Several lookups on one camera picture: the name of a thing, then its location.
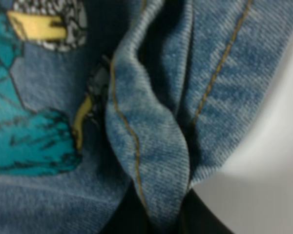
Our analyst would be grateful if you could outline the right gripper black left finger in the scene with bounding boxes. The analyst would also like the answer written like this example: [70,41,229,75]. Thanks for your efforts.
[100,183,151,234]

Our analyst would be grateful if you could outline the blue children's denim shorts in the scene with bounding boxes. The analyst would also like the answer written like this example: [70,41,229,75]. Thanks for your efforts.
[0,0,293,234]

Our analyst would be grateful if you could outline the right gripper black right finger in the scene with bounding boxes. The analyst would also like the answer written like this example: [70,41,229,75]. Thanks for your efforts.
[180,189,233,234]

